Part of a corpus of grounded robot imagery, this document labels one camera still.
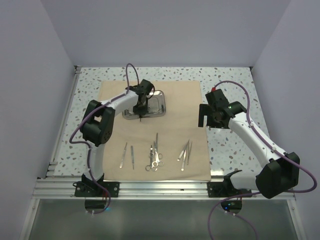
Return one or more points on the fine steel tweezers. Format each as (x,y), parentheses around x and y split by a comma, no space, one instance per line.
(189,149)

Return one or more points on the stainless steel instrument tray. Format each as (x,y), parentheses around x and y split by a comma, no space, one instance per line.
(156,107)

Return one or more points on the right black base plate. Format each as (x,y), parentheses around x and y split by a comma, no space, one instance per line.
(220,190)

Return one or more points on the beige surgical drape cloth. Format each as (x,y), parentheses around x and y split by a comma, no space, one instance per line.
(175,128)

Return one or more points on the steel hemostat forceps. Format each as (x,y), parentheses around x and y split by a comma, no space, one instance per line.
(157,143)

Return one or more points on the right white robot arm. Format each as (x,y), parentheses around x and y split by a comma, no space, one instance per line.
(279,170)

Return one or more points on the steel scalpel handle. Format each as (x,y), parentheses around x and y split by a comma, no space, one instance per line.
(132,156)
(123,156)

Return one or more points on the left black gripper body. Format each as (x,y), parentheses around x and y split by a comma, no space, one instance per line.
(141,109)

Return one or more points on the small steel scissors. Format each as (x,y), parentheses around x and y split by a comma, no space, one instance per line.
(150,166)

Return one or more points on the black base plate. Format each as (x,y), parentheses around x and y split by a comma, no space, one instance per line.
(85,190)
(220,190)

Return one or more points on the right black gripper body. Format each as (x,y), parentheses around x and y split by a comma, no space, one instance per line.
(212,121)

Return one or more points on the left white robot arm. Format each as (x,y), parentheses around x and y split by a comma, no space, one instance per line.
(98,122)

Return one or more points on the aluminium mounting rail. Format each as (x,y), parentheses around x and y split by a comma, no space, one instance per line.
(65,189)

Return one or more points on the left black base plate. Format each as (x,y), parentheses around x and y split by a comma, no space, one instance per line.
(85,190)

